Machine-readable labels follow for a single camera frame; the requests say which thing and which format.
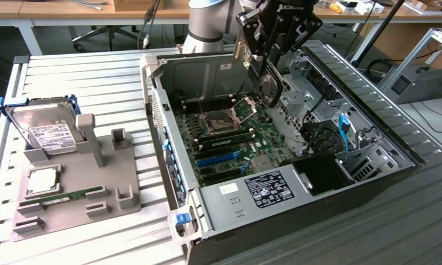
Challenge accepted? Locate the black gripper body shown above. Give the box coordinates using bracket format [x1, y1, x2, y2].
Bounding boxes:
[259, 0, 316, 17]

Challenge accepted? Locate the graphics card with black fan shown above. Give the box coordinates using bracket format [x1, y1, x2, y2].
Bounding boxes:
[232, 40, 283, 109]

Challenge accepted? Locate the small orange white box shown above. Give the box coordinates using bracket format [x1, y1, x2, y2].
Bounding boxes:
[334, 1, 356, 14]

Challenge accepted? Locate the white cardboard box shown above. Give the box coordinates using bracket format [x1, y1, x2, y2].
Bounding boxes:
[354, 2, 384, 14]

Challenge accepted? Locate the black pole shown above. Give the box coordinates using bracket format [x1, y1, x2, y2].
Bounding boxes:
[351, 0, 407, 68]

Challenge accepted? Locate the silver drive cage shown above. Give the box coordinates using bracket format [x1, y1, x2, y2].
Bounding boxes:
[277, 54, 348, 133]

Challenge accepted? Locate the metal socket cover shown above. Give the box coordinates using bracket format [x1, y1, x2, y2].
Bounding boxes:
[229, 96, 260, 124]

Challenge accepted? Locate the black RAM slot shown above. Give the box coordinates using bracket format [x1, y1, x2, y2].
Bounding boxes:
[183, 99, 240, 112]
[181, 96, 233, 107]

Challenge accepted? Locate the thin locking lever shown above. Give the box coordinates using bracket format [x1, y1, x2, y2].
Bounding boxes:
[196, 92, 207, 115]

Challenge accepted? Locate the brown cardboard box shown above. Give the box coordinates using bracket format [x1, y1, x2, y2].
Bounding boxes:
[112, 0, 165, 12]

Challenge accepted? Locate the CPU socket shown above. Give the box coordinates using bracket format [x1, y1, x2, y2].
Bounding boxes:
[201, 112, 240, 135]

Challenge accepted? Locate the grey control box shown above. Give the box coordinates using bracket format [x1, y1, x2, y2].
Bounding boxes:
[388, 63, 442, 105]

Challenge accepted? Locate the green motherboard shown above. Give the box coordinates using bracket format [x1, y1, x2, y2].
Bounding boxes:
[172, 95, 297, 187]

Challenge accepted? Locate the green RAM stick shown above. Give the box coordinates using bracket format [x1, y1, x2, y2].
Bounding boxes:
[197, 131, 255, 149]
[18, 186, 104, 208]

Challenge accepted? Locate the silver chipset heatsink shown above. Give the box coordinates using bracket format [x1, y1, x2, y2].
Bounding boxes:
[249, 155, 276, 172]

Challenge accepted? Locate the silver disk bay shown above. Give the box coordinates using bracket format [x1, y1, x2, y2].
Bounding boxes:
[334, 143, 391, 183]

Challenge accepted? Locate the black expansion slot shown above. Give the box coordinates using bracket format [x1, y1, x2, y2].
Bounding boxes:
[200, 166, 241, 177]
[203, 173, 244, 185]

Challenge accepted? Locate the silver power supply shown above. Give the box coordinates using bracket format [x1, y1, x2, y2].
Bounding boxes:
[197, 165, 315, 232]

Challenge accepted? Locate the hard disk blue carrier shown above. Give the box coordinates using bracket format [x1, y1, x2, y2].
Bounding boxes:
[0, 93, 88, 156]

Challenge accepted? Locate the blue case latch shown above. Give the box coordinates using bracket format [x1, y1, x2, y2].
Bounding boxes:
[172, 213, 191, 227]

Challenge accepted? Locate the grey parts rack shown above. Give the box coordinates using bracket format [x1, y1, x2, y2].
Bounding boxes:
[9, 112, 142, 243]

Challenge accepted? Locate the open black PC case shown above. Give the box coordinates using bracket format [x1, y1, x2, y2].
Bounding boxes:
[138, 45, 427, 265]

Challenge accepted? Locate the silver CPU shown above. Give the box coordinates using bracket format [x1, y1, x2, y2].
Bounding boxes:
[26, 168, 60, 194]

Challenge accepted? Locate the coiled black cable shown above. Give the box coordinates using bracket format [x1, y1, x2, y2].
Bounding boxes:
[366, 59, 398, 81]

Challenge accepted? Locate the wooden desk white frame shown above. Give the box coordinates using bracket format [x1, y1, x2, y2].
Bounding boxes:
[0, 0, 192, 56]
[311, 0, 442, 27]

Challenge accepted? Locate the aluminium profile frame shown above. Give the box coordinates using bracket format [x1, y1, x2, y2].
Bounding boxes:
[376, 26, 442, 92]

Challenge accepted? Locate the blue wire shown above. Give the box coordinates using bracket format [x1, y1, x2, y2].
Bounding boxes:
[338, 114, 354, 153]

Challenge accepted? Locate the black wire bundle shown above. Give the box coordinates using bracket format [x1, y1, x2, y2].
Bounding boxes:
[300, 91, 346, 157]

